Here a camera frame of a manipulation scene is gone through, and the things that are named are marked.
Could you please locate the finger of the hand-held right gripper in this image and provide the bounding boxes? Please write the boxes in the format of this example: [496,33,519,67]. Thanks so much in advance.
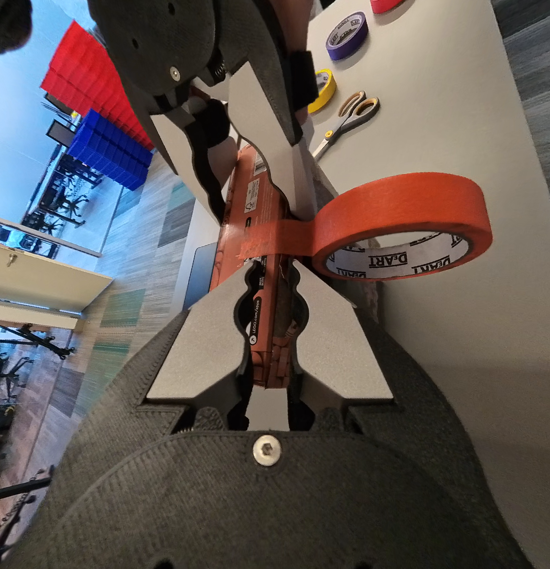
[227,59,324,221]
[149,112,227,224]

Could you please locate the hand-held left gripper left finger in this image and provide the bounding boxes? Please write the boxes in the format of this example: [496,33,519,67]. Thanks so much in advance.
[146,263,255,419]

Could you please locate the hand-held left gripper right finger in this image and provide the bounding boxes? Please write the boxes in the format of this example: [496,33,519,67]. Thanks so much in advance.
[293,260,396,421]

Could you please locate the black orchid lego box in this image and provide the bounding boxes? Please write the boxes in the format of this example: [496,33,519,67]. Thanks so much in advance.
[210,144,384,390]

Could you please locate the grey handle scissors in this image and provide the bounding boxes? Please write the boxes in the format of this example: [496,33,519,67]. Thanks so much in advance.
[311,90,381,162]

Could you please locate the orange masking tape roll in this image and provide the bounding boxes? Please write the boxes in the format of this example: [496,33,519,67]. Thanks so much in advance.
[239,172,494,282]

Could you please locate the person's right hand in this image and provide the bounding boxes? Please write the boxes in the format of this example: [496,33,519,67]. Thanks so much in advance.
[209,133,240,189]

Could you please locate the stack of blue plastic bins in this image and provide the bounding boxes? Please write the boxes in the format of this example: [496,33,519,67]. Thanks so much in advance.
[67,108,155,192]

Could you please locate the yellow tape roll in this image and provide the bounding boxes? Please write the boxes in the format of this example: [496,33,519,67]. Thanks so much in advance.
[307,69,337,114]

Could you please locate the stack of red plastic bins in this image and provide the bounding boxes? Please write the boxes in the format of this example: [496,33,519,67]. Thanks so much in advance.
[40,20,156,152]

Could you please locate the purple tape roll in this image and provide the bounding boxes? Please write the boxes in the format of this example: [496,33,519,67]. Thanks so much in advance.
[326,11,369,61]

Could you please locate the black office chair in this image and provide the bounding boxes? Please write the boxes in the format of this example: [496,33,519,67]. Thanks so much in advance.
[35,187,89,232]

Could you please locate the black tripod stand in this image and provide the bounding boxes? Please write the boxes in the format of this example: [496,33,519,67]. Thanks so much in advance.
[0,324,76,359]

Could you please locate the pale wooden desk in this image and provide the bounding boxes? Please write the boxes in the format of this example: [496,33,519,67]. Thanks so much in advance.
[0,242,113,330]

